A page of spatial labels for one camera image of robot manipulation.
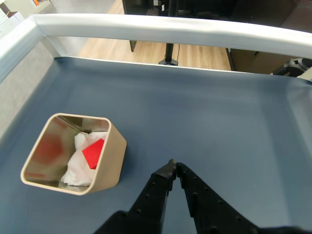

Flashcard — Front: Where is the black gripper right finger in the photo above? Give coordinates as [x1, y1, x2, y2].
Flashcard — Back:
[176, 162, 263, 234]

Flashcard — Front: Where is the gripper black left finger with grey taped tip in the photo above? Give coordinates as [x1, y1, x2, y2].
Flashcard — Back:
[94, 158, 178, 234]

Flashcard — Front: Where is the red cube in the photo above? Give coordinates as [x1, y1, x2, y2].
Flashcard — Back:
[82, 138, 105, 170]

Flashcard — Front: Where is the beige square metal box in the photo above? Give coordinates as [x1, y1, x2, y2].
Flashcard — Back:
[20, 112, 127, 196]

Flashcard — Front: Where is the white crumpled tissue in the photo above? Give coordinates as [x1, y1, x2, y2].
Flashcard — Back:
[60, 131, 109, 187]

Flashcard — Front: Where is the black monitor stand pole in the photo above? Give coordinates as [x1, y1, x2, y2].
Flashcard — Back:
[158, 0, 180, 67]

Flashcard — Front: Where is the brown cabinet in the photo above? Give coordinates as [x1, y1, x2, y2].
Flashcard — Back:
[226, 48, 304, 74]

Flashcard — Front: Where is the black chair base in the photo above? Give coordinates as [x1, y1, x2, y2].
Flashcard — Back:
[272, 57, 312, 78]

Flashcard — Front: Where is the white table rail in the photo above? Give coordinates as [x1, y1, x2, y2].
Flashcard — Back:
[0, 13, 312, 83]

